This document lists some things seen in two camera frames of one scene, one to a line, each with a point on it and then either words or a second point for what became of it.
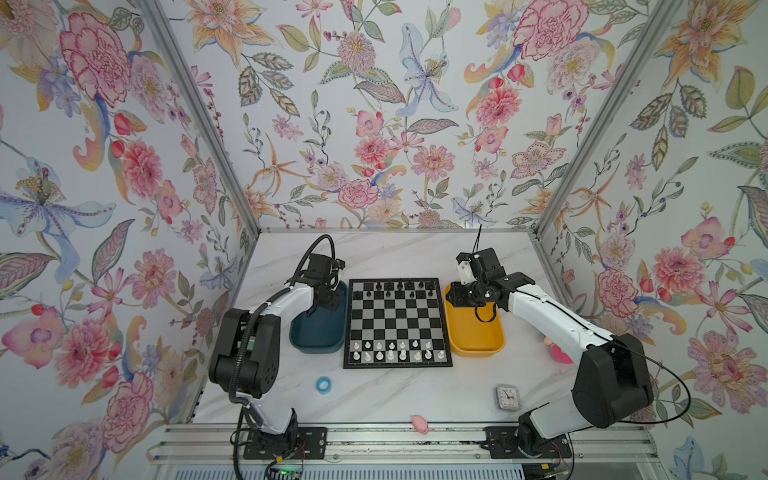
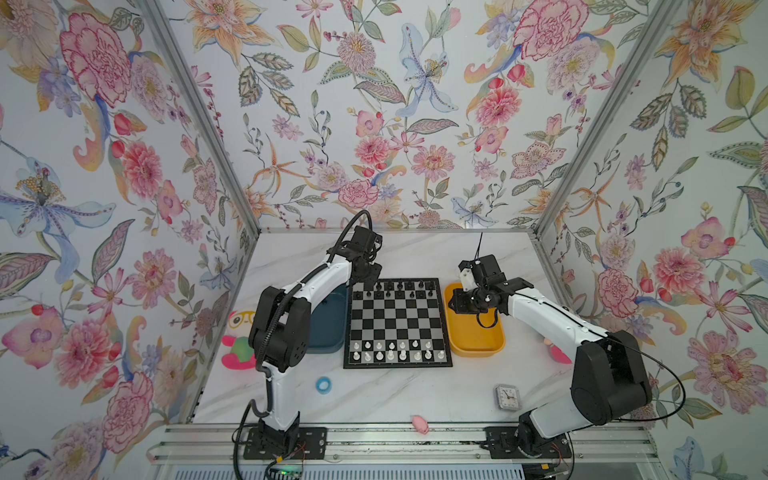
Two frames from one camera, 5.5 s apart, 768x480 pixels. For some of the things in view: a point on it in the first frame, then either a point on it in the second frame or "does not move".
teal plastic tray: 324,331 does not move
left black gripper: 334,302 to 375,267
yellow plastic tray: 474,331 does not move
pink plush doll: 557,353 does not move
